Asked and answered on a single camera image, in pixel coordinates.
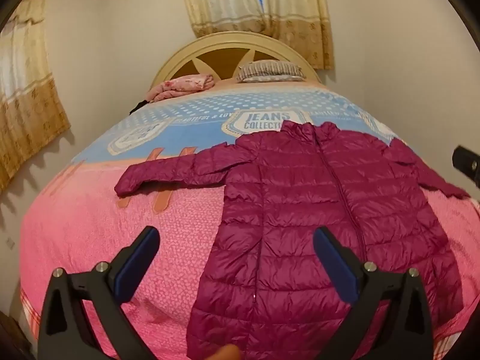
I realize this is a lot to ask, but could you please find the magenta quilted puffer jacket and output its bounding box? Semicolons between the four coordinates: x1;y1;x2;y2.
114;121;471;360

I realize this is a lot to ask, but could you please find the pink and blue printed blanket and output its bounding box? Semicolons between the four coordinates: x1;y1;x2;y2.
19;79;480;360

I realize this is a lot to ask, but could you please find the dark cloth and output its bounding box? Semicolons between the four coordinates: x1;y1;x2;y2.
129;99;151;116

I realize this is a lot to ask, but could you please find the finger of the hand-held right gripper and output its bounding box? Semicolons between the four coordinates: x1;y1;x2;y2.
452;145;480;189

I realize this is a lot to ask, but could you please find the striped pillow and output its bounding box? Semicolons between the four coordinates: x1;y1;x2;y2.
235;60;305;83

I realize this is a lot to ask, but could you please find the folded pink floral blanket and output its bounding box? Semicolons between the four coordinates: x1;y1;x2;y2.
146;73;220;103

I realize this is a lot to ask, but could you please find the person's left hand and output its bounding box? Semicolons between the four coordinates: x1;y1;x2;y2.
204;344;241;360

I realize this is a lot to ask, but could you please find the beige floral window curtain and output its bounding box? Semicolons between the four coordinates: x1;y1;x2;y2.
176;0;271;39
262;0;335;70
0;0;72;192

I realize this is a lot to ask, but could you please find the cream wooden bed headboard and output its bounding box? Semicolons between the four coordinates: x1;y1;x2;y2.
150;31;322;91

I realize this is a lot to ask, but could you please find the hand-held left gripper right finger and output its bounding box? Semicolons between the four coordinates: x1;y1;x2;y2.
313;227;445;360

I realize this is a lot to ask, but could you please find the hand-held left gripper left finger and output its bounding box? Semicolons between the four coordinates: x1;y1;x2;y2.
37;226;166;360

